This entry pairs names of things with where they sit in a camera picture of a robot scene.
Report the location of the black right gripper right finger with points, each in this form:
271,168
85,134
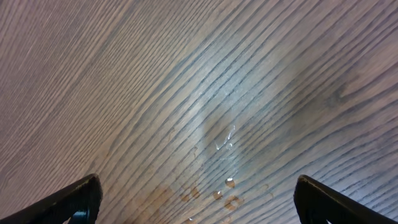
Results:
317,203

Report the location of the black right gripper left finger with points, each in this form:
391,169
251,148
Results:
78,202

